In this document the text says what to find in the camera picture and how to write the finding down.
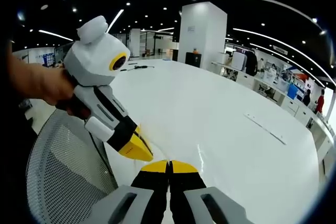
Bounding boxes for grey mesh office chair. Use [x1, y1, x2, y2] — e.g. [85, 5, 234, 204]
[25, 108, 119, 224]

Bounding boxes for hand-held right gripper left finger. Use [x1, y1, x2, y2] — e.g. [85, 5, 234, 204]
[90, 159, 169, 224]

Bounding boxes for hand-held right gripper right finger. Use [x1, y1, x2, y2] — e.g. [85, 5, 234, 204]
[170, 159, 254, 224]

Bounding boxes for black cable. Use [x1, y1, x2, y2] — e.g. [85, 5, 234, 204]
[120, 62, 155, 72]

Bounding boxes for blue box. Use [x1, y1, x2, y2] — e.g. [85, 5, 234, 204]
[287, 82, 300, 101]

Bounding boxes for table cable slot cover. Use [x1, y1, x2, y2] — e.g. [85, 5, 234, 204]
[243, 113, 287, 146]

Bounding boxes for white appliance box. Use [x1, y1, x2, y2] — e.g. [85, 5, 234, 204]
[232, 51, 246, 71]

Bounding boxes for long white counter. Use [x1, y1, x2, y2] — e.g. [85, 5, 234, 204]
[211, 60, 336, 158]

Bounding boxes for white square pillar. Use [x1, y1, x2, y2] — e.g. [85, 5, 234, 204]
[178, 1, 228, 72]

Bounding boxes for black cabinet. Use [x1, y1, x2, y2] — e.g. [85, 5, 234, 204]
[185, 51, 203, 68]

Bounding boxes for person's left hand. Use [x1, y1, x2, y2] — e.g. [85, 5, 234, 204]
[25, 63, 76, 106]

